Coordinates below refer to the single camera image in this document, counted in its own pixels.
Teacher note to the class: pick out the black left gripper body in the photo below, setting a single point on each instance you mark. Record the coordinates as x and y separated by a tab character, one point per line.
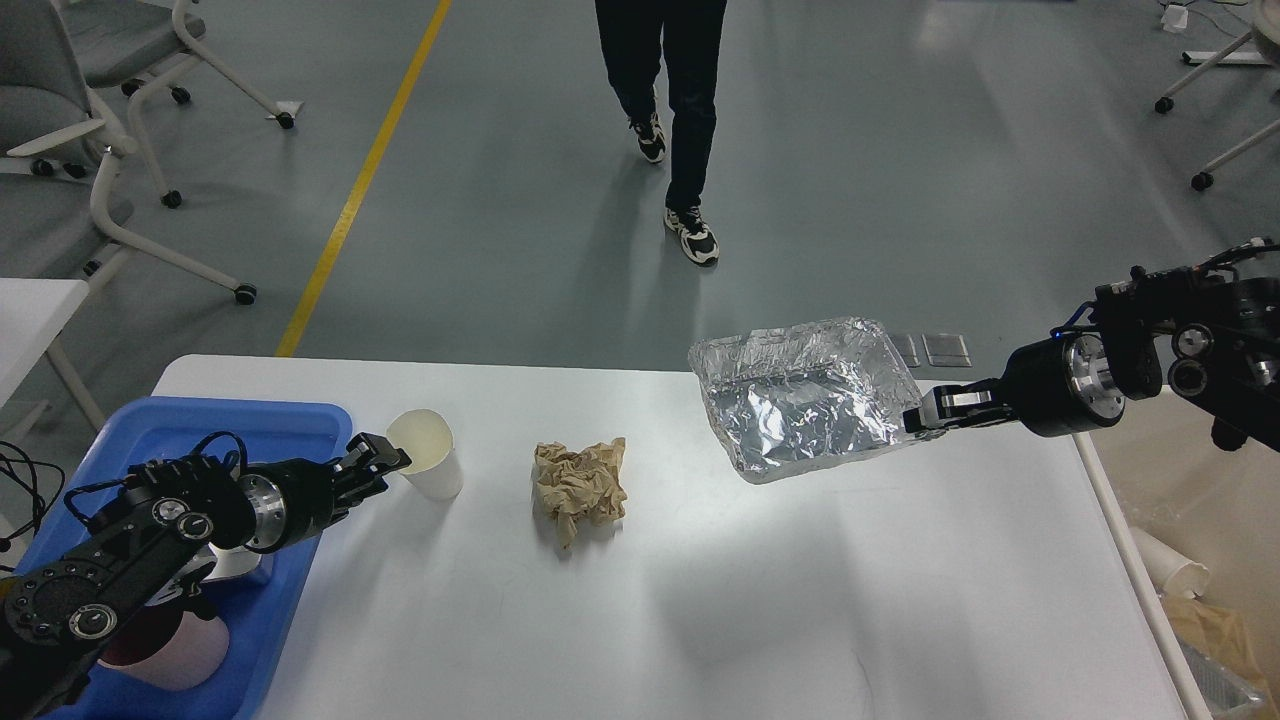
291	501

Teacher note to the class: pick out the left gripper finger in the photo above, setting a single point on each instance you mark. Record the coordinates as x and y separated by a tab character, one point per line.
368	458
353	488

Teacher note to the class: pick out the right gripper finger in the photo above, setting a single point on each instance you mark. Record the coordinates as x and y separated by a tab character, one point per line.
921	426
977	400

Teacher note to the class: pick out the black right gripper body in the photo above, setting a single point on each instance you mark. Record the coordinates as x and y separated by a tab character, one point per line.
1061	386

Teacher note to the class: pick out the white paper cup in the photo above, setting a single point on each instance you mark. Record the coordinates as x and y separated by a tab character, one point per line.
426	437

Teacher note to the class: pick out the aluminium foil tray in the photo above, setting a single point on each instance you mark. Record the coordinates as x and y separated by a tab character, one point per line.
807	397

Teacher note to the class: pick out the pink plastic mug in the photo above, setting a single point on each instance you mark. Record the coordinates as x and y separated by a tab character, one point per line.
169	646

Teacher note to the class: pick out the metal rectangular tin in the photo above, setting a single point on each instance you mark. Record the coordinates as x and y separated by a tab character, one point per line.
237	565

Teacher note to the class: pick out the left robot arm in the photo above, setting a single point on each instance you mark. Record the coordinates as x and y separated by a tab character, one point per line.
58	618

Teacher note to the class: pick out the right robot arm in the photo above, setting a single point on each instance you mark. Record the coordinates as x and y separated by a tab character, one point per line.
1203	331

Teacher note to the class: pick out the floor socket plate right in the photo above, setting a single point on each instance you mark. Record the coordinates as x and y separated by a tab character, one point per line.
946	350

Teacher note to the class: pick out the floor socket plate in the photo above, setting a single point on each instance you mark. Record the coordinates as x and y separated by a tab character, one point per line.
946	350
905	345

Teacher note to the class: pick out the floor socket plate left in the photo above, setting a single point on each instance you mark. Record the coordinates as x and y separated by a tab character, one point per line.
905	345

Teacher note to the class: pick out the beige plastic bin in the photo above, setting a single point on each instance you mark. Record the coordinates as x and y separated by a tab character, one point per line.
1159	470

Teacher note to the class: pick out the blue plastic tray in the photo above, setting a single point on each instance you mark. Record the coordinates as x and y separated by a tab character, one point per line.
257	609

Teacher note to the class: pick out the paper cup in bin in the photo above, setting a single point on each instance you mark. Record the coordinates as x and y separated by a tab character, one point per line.
1172	572

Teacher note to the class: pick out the white side table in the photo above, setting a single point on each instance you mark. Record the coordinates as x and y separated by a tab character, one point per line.
34	312

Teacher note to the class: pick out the white chair base right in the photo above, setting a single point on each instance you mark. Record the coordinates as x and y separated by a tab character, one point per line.
1208	91

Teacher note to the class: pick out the grey office chair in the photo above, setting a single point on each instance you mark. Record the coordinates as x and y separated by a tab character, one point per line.
116	42
54	228

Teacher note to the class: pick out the person in beige sweater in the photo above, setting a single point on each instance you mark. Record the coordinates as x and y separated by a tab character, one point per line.
661	59

